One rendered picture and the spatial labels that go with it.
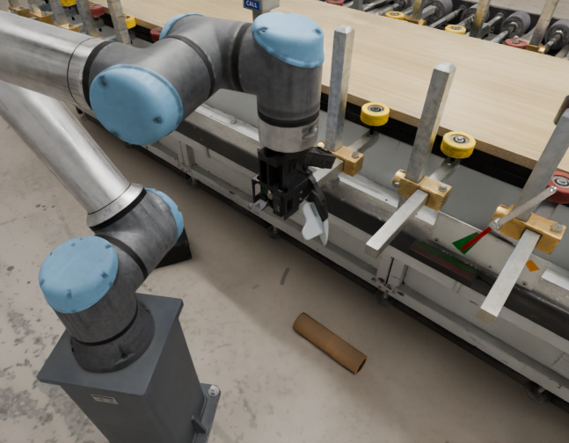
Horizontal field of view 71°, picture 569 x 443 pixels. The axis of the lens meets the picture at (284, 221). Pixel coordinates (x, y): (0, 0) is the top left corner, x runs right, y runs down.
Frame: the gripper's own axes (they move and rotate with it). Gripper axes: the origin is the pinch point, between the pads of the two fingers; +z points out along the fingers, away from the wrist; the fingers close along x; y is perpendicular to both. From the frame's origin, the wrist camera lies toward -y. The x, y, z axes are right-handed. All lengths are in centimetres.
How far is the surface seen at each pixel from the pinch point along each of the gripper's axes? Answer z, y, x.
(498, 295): 7.7, -15.4, 35.9
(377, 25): 4, -119, -49
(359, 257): 76, -64, -13
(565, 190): 3, -49, 38
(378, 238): 9.9, -16.4, 10.8
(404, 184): 10.3, -37.8, 6.1
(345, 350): 86, -29, 3
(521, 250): 7.7, -30.0, 35.8
